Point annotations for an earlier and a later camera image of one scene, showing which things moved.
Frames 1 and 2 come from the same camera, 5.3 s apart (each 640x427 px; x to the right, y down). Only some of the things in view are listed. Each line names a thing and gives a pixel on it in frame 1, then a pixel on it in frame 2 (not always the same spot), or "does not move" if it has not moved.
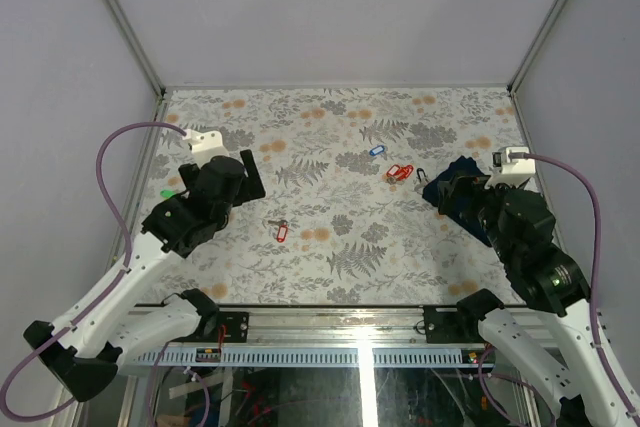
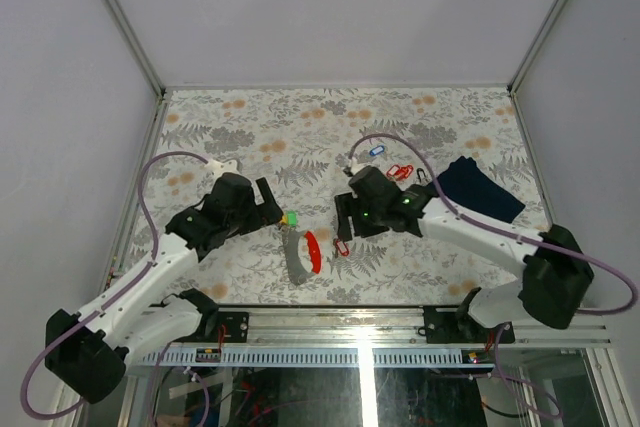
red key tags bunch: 400,173 does not move
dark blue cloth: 453,189 does not move
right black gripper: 471,186 -> 347,206
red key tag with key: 282,230 -> 341,246
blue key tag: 376,150 does not move
